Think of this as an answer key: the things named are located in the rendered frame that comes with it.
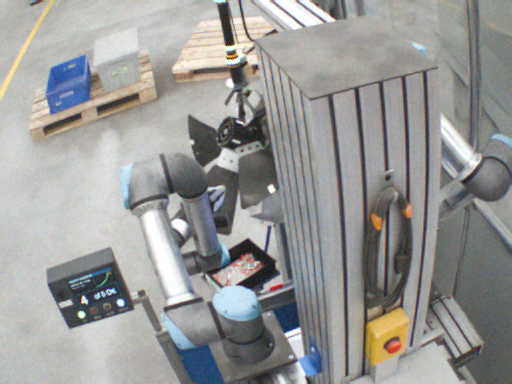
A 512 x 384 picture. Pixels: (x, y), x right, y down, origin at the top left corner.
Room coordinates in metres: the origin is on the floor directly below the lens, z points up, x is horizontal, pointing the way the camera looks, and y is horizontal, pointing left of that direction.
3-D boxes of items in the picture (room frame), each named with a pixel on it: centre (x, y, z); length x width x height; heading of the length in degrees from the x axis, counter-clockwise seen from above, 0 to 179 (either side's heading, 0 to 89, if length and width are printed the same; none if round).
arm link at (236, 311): (1.13, 0.11, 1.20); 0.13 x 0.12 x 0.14; 101
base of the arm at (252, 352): (1.13, 0.10, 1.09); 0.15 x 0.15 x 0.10
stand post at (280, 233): (2.03, -0.08, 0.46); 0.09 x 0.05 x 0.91; 14
